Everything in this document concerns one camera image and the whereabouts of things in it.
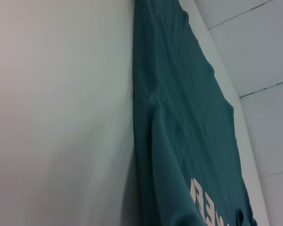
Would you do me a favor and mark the teal t-shirt with FREE print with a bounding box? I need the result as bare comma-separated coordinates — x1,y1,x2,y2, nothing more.
132,0,258,226

